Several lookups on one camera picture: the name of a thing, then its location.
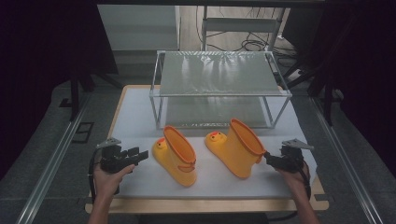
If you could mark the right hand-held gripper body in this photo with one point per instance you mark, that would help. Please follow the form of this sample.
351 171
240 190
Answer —
292 158

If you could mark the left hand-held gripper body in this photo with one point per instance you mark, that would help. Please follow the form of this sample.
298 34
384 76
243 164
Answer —
112 158

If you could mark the yellow duck rain boot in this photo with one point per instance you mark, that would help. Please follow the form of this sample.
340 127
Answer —
174 158
236 152

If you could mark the metal frame shoe rack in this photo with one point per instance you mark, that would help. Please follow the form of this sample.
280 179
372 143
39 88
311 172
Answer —
218 74

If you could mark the person's right hand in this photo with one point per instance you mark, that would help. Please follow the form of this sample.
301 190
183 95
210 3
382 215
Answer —
294 180

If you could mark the person's left hand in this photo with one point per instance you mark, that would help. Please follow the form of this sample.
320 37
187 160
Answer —
109 183

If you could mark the white table mat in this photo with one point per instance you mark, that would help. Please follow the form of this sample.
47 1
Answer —
214 183

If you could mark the black stand legs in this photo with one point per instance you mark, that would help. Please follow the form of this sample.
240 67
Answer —
327 99
74 96

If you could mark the dark curtain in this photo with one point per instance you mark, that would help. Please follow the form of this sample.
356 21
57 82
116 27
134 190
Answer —
40 46
367 62

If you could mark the grey panel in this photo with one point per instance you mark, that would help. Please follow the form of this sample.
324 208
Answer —
140 28

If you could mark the black floor bracket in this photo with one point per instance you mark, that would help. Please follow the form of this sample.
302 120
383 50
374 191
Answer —
83 132

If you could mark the aluminium rail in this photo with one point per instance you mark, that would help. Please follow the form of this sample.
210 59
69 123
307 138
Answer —
345 168
49 174

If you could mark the grey metal stand frame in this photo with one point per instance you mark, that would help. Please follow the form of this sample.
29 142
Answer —
243 25

